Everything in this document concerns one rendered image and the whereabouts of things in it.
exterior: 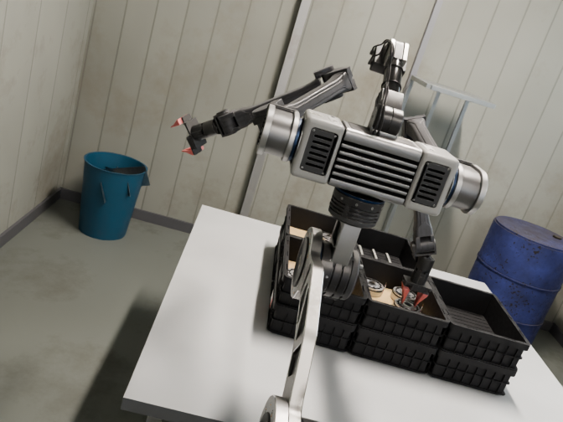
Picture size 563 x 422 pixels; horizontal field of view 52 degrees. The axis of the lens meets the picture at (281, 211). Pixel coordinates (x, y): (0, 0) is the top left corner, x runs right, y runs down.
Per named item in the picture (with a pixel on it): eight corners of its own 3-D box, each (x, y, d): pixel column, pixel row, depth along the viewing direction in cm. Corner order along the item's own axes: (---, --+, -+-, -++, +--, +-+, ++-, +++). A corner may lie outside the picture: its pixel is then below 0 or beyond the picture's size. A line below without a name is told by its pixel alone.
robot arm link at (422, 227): (399, 136, 202) (430, 132, 201) (396, 136, 207) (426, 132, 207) (411, 255, 208) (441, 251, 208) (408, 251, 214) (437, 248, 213)
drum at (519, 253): (508, 326, 452) (556, 228, 425) (539, 369, 398) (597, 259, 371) (438, 307, 447) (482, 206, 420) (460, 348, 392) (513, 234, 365)
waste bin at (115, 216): (145, 228, 425) (161, 159, 408) (130, 251, 383) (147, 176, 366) (83, 211, 421) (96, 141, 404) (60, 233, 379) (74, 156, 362)
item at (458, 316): (517, 374, 203) (531, 347, 200) (438, 352, 201) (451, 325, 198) (483, 318, 241) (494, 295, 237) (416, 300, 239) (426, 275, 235)
